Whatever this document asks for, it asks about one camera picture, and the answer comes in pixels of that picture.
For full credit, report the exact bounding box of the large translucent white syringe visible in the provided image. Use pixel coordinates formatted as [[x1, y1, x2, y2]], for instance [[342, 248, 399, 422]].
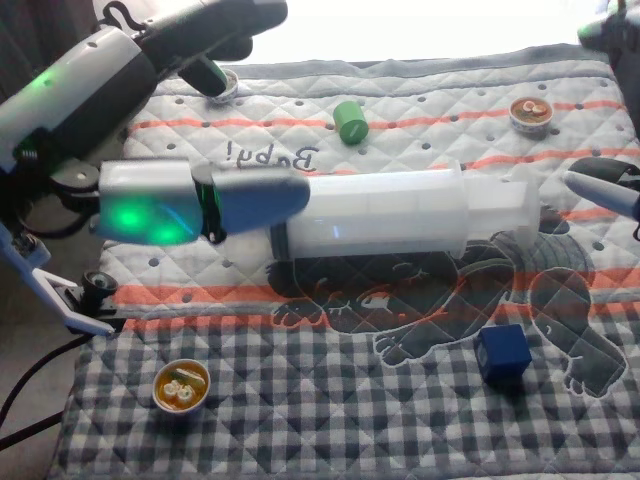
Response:
[[269, 167, 545, 262]]

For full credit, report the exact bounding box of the black cable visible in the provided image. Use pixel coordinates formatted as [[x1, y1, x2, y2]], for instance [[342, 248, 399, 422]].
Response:
[[0, 333, 89, 454]]

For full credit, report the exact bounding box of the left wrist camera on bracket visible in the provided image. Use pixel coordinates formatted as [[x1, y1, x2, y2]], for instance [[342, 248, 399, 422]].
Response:
[[0, 219, 124, 337]]

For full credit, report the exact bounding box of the grey quilt with printed bear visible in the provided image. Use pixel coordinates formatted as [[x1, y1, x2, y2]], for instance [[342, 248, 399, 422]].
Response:
[[53, 43, 640, 480]]

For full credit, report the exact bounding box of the blue toy cube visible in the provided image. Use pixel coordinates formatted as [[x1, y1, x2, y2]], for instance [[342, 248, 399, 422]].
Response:
[[473, 323, 534, 386]]

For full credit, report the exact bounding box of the green toy cylinder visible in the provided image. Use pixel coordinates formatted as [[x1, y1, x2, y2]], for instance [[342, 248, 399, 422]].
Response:
[[331, 100, 371, 147]]

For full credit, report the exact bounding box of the toy bowl of noodle soup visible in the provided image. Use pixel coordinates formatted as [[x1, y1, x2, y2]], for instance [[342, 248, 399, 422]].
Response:
[[151, 358, 212, 416], [207, 68, 241, 106], [508, 95, 553, 137]]

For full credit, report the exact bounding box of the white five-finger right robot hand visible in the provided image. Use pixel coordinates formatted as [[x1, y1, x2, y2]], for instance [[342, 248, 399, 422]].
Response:
[[563, 0, 640, 236]]

